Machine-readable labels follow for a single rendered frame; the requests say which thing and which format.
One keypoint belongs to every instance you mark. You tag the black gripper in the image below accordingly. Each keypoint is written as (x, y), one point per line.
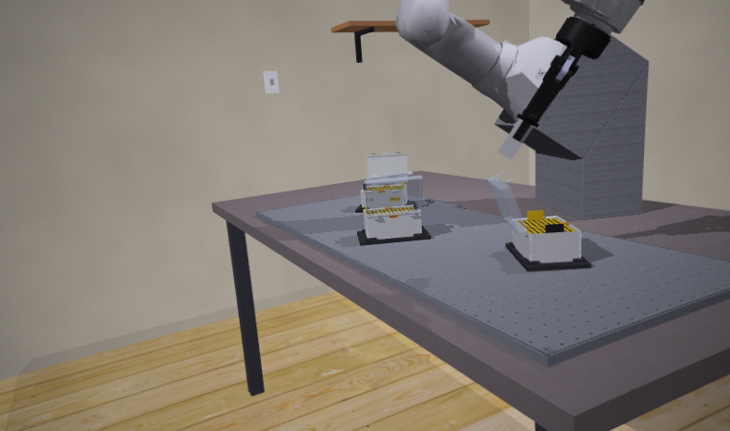
(582, 39)

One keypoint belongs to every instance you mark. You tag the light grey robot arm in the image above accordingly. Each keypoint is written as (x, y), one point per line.
(508, 74)

